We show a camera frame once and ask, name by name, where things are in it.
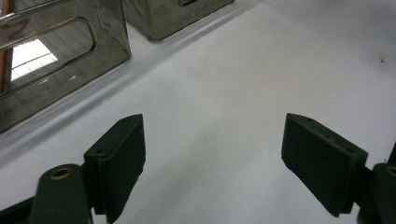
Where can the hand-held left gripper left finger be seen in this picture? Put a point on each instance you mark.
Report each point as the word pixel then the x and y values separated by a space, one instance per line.
pixel 118 168

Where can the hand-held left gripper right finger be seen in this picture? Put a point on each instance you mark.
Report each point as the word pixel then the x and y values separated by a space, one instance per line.
pixel 320 161

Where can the smoky transparent plastic bin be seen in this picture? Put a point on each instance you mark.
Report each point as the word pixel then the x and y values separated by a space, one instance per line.
pixel 162 18
pixel 106 40

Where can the white table cover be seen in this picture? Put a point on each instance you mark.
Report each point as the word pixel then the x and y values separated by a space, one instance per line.
pixel 218 93

